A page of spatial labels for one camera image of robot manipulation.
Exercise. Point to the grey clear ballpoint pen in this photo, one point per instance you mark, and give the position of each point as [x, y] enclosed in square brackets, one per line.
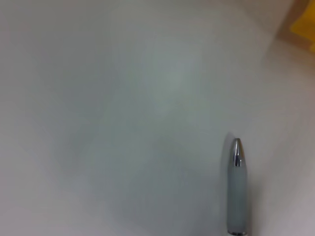
[236, 191]

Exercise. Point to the yellow plastic bin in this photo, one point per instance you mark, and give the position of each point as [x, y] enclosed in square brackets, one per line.
[305, 24]

